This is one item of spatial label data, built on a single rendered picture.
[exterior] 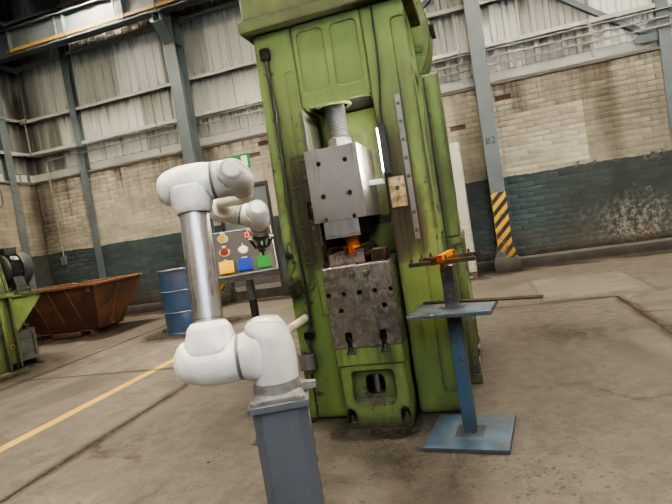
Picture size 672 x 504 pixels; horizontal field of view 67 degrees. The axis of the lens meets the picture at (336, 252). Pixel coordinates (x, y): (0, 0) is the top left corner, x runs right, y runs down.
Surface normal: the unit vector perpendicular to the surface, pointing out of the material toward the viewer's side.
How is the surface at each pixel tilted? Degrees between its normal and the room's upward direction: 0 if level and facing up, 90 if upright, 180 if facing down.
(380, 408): 89
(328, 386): 90
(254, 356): 88
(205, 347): 77
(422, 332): 90
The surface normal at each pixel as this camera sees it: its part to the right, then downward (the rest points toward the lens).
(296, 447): 0.07, 0.04
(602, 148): -0.27, 0.11
